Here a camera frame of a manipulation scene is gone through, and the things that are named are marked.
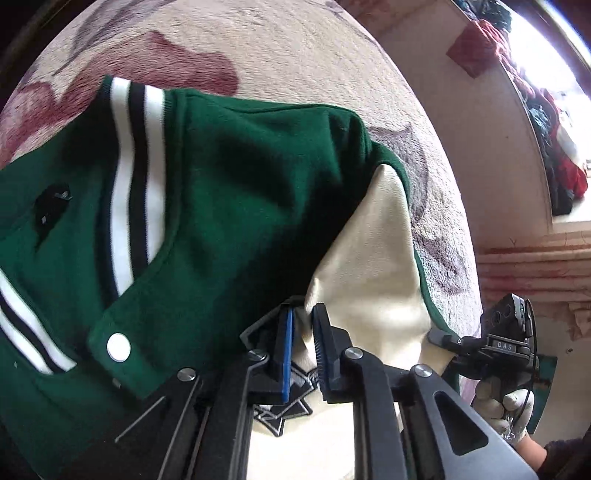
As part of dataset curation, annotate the green varsity jacket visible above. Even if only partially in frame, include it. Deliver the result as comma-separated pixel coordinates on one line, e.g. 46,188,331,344
1,77,451,479

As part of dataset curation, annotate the clothes pile on sill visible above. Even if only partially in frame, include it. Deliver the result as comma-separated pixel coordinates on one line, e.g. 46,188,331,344
447,1,590,217

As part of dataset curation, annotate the right white gloved hand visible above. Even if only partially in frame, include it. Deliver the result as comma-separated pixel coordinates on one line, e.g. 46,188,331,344
472,377,535,446

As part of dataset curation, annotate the pink floral curtain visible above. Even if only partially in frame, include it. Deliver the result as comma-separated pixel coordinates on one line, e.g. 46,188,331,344
476,231,590,341

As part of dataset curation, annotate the floral bed blanket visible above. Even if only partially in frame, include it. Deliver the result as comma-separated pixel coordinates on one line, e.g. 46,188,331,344
1,1,482,335

